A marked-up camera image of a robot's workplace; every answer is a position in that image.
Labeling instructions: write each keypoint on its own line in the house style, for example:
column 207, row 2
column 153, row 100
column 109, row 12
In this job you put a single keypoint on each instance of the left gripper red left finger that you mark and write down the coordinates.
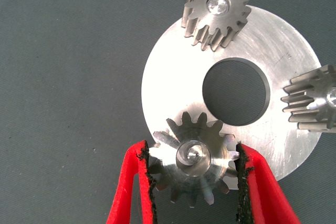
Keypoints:
column 126, row 182

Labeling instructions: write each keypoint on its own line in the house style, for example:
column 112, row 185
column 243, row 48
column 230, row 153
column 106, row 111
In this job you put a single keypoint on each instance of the round metal carrier plate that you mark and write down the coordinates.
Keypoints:
column 170, row 82

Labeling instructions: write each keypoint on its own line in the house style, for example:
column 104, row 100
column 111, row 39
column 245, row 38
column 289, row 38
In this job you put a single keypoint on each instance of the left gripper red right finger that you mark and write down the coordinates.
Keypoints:
column 265, row 197

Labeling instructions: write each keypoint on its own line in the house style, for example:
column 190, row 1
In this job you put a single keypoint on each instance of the steel planetary gear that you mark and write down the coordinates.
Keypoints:
column 212, row 174
column 233, row 16
column 302, row 98

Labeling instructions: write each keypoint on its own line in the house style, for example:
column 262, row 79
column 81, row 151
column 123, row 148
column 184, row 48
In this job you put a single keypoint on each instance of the dark grey table cloth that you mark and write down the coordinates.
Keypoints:
column 52, row 77

